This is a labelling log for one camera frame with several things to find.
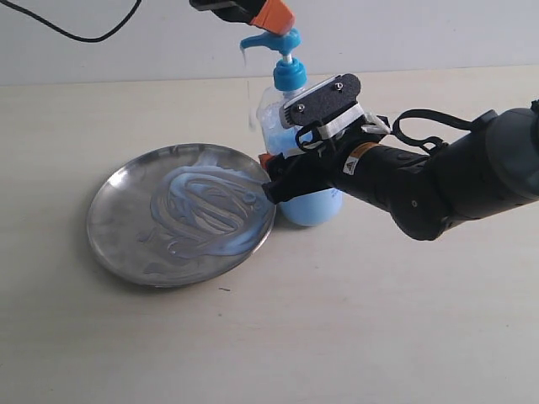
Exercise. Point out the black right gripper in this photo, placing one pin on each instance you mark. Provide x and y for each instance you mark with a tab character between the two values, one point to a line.
321	169

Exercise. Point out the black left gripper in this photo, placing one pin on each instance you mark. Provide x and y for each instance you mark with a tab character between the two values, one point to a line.
273	16

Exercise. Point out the blue soap pump bottle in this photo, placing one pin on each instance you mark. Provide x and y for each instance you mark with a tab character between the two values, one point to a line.
289	80

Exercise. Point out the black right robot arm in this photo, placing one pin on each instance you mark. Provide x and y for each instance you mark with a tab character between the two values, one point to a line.
429	186

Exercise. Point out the pale blue soap puddle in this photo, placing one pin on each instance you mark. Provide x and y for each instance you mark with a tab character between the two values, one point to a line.
210	207

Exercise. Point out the round stainless steel plate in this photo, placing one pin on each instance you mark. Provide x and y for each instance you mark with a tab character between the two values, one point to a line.
119	211

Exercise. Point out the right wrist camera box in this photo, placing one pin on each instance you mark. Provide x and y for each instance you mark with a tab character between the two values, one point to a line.
328	107

